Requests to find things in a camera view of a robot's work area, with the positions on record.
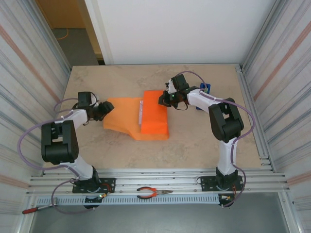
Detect pink marble gift box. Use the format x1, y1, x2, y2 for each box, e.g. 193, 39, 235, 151
138, 99, 145, 126

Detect blue tape dispenser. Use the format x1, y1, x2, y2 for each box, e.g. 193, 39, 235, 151
195, 82, 211, 111

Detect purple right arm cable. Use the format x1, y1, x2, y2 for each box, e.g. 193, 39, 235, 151
175, 70, 256, 208

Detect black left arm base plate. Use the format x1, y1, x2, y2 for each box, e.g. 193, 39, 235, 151
72, 177, 116, 194

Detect white door frame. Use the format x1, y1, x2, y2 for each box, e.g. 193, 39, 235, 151
77, 0, 115, 66

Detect orange floor cable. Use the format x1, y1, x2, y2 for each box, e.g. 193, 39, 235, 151
56, 28, 70, 41

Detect aluminium side rail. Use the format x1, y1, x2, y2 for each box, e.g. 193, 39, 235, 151
234, 63, 276, 173

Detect aluminium rail frame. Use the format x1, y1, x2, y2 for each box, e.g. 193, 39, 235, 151
26, 169, 291, 195

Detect orange handled pliers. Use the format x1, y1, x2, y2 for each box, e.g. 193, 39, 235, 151
136, 186, 173, 200

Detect grey slotted cable duct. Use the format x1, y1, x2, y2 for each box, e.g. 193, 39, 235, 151
35, 195, 221, 206

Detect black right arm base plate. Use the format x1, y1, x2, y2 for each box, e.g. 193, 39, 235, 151
200, 176, 244, 192

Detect red handled tool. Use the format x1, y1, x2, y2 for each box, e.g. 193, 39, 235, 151
22, 203, 58, 215

